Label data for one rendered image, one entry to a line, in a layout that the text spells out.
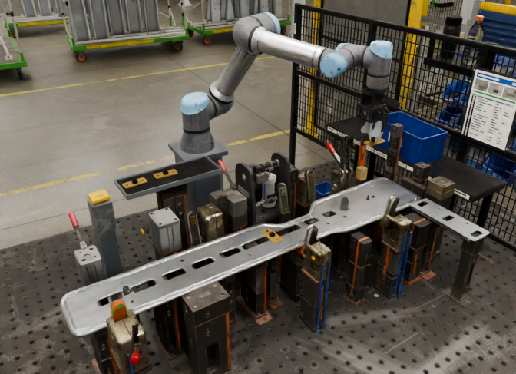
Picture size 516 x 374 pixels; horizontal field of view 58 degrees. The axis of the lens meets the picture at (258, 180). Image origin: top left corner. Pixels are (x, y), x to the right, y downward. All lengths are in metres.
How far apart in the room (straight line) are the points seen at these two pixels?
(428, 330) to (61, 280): 1.43
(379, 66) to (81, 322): 1.22
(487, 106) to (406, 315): 0.92
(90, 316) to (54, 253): 0.85
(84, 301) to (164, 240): 0.31
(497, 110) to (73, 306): 1.72
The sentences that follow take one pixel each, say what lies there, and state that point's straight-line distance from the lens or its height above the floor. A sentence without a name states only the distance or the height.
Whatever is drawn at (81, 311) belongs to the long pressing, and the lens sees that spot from 1.48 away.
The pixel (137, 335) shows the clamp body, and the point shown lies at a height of 1.02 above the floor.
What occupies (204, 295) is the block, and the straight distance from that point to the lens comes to 1.40.
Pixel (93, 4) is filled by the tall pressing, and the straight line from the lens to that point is 8.30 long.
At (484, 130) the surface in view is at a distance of 2.20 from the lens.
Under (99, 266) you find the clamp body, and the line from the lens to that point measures 1.57.
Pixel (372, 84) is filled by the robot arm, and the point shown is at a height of 1.48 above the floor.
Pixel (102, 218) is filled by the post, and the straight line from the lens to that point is 1.69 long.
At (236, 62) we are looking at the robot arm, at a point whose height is 1.48.
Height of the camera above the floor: 1.97
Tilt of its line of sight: 29 degrees down
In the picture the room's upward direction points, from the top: straight up
